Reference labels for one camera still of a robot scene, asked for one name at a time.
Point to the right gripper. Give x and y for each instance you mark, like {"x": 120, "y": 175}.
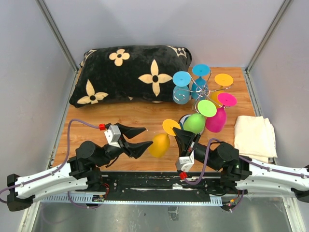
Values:
{"x": 184, "y": 139}

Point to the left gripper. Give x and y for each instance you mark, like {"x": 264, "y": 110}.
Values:
{"x": 135, "y": 150}

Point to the green plastic goblet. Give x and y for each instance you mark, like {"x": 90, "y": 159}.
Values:
{"x": 196, "y": 122}

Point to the yellow plastic goblet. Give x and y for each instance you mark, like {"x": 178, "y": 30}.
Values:
{"x": 161, "y": 142}
{"x": 224, "y": 81}

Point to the magenta plastic goblet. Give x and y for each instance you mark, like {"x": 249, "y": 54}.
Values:
{"x": 222, "y": 100}

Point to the blue plastic goblet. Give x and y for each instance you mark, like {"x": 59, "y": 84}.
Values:
{"x": 200, "y": 86}
{"x": 181, "y": 91}

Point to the chrome wine glass rack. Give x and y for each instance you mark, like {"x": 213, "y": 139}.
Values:
{"x": 207, "y": 78}

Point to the yellow plastic goblet front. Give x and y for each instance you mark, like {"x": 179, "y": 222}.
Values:
{"x": 224, "y": 81}

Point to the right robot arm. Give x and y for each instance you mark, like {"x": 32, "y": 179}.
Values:
{"x": 237, "y": 172}

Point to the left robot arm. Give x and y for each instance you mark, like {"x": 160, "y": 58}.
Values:
{"x": 78, "y": 173}

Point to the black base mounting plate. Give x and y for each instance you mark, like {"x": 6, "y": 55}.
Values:
{"x": 161, "y": 187}

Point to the black floral plush pillow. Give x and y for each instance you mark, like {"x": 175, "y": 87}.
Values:
{"x": 129, "y": 72}

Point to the white folded cloth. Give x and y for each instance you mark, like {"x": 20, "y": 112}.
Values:
{"x": 254, "y": 137}

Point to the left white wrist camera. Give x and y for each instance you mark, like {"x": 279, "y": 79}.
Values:
{"x": 112, "y": 134}

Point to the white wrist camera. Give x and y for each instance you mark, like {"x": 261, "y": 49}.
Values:
{"x": 112, "y": 134}
{"x": 184, "y": 164}

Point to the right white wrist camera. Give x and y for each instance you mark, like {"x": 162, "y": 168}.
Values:
{"x": 184, "y": 164}

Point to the left aluminium frame post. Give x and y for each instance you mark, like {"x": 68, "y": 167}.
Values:
{"x": 56, "y": 32}

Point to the aluminium frame post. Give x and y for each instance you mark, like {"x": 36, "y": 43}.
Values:
{"x": 268, "y": 34}
{"x": 56, "y": 32}

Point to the right aluminium frame post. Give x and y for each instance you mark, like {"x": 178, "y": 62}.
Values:
{"x": 268, "y": 34}

